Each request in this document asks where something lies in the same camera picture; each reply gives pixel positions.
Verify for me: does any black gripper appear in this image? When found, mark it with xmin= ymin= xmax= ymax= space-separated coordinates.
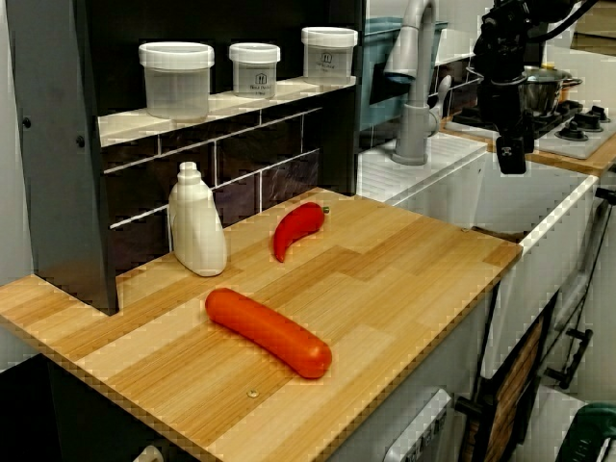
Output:
xmin=478 ymin=79 xmax=536 ymax=176

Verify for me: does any white toy sink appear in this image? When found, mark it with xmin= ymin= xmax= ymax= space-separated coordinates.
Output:
xmin=356 ymin=129 xmax=603 ymax=386

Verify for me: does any black toy stove top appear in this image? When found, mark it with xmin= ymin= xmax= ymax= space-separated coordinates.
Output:
xmin=445 ymin=103 xmax=616 ymax=161

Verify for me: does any black stove knob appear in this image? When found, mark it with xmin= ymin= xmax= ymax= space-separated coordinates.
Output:
xmin=555 ymin=119 xmax=591 ymax=142
xmin=577 ymin=105 xmax=612 ymax=133

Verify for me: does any steel cooking pot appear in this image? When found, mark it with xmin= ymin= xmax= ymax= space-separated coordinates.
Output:
xmin=521 ymin=64 xmax=584 ymax=119

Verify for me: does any black upright rod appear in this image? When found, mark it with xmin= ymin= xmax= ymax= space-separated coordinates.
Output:
xmin=552 ymin=186 xmax=616 ymax=338

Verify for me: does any grey kitchen faucet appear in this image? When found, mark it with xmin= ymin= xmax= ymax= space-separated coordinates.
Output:
xmin=383 ymin=0 xmax=454 ymax=167

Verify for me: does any teal plastic bin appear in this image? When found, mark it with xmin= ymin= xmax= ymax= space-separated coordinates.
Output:
xmin=361 ymin=16 xmax=448 ymax=132

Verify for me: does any tall clear jar white lid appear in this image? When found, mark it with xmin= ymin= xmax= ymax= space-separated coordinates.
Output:
xmin=301 ymin=26 xmax=360 ymax=89

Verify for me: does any brown oven door panel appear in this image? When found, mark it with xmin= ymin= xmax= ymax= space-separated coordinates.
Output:
xmin=455 ymin=291 xmax=562 ymax=462

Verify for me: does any red chili pepper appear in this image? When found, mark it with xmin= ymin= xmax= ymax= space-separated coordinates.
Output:
xmin=272 ymin=201 xmax=332 ymax=264

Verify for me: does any small clear jar white lid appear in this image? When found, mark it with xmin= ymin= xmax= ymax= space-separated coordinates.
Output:
xmin=229 ymin=41 xmax=282 ymax=100

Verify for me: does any white dishwasher front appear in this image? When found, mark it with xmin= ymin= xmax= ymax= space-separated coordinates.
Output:
xmin=382 ymin=388 xmax=456 ymax=462

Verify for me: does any orange sausage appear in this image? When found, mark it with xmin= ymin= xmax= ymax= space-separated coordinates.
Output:
xmin=204 ymin=287 xmax=334 ymax=381

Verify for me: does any white detergent bottle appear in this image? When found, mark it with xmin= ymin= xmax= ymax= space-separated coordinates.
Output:
xmin=167 ymin=161 xmax=230 ymax=278

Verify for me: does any wide clear jar white lid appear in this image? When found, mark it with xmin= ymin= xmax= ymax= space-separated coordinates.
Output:
xmin=139 ymin=40 xmax=217 ymax=121

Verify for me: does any dark grey shelf unit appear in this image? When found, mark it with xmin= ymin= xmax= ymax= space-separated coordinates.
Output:
xmin=7 ymin=0 xmax=370 ymax=318

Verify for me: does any black robot cable sleeve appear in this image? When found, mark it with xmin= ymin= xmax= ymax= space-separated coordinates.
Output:
xmin=526 ymin=0 xmax=601 ymax=43

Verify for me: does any black oven door handle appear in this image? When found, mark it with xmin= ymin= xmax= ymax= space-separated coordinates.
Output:
xmin=545 ymin=328 xmax=595 ymax=390

